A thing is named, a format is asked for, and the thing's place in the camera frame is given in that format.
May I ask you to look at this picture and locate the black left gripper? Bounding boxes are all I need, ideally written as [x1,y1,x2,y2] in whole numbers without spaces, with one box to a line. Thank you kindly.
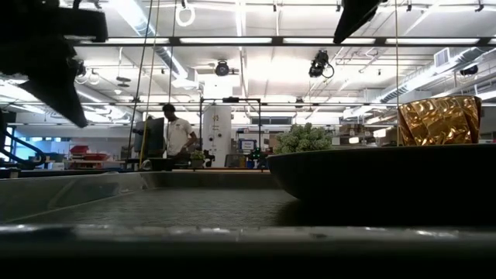
[0,7,109,129]

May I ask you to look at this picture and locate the gold foil packet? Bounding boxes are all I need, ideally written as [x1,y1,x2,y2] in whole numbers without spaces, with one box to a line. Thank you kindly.
[398,95,483,147]

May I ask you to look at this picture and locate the black round plate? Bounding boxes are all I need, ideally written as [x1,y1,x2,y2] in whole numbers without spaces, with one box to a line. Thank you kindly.
[266,143,496,228]

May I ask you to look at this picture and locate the grey textured metal tray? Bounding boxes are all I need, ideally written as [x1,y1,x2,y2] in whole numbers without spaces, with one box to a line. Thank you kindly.
[0,170,496,272]

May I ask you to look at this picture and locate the red storage bins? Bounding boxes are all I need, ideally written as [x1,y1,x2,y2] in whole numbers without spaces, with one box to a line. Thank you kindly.
[69,145,110,162]

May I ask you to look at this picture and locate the white ceiling air vent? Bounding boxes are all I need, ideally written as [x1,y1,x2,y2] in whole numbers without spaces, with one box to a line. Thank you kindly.
[433,46,451,69]

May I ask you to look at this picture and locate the black computer monitor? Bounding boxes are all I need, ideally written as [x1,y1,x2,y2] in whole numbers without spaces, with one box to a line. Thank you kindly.
[133,117,166,160]

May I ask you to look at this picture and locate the person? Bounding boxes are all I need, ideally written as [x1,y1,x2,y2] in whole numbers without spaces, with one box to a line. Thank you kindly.
[160,103,198,164]

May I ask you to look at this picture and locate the white green flower bush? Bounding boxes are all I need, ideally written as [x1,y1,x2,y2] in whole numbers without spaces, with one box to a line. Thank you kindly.
[274,122,334,155]

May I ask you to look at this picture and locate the small green potted plant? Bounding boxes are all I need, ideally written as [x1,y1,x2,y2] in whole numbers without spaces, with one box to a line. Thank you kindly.
[189,150,206,169]

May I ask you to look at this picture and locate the white cylindrical tank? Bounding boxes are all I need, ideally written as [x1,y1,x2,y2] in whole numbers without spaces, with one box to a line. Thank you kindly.
[201,105,233,167]

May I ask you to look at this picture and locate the blue framed sign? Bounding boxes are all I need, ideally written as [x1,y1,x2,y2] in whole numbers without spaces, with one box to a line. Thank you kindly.
[237,138,257,153]

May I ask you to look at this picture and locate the black overhead camera with cable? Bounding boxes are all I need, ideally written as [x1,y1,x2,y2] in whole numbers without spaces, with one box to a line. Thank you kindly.
[308,50,336,80]

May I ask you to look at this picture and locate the black cable at arm base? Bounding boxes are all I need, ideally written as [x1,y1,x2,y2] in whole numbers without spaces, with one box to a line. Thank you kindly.
[0,129,48,171]

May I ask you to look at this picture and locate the black horizontal frame bar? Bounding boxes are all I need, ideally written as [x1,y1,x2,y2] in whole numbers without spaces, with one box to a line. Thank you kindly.
[73,36,496,48]

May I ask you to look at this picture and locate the thin hanging cords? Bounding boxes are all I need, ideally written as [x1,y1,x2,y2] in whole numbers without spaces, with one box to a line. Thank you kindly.
[126,0,160,160]

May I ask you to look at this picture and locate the round black ceiling camera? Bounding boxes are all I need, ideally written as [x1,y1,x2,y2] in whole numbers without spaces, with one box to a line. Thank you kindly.
[215,60,231,78]

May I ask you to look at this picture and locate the white hanging ring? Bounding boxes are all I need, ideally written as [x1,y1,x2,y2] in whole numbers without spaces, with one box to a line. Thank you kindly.
[174,0,196,28]

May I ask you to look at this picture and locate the black metal frame stand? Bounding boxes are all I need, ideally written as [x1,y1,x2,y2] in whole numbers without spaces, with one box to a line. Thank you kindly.
[199,96,263,170]

